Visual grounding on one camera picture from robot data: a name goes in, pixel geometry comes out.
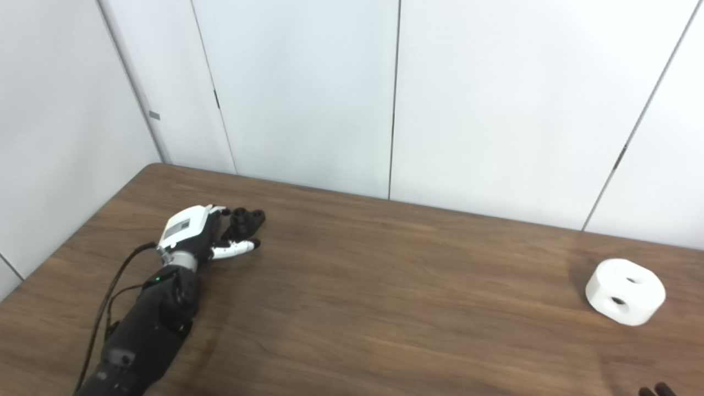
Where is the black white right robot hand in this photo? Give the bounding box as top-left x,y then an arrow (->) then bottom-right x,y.
638,382 -> 678,396

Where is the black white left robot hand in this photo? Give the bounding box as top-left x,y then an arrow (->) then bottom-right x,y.
157,205 -> 262,265

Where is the black flanged holder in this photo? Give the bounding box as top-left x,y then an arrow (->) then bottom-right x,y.
222,207 -> 266,243

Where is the round white piece with holes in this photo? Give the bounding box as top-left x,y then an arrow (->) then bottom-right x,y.
585,258 -> 667,327

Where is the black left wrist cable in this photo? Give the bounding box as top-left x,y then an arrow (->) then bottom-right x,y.
74,242 -> 161,394

